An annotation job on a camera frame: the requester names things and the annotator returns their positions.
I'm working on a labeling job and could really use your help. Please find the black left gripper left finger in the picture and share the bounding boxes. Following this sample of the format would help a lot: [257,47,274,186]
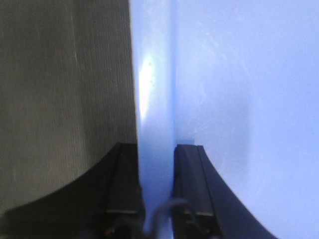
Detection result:
[0,143,145,239]

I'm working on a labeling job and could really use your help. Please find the black textured table mat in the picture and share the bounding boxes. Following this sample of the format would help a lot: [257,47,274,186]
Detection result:
[0,0,136,212]

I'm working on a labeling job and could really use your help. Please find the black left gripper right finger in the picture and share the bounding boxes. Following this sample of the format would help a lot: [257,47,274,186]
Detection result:
[172,144,275,239]

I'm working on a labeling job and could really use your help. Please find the blue plastic tray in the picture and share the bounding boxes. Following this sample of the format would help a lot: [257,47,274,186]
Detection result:
[129,0,319,239]

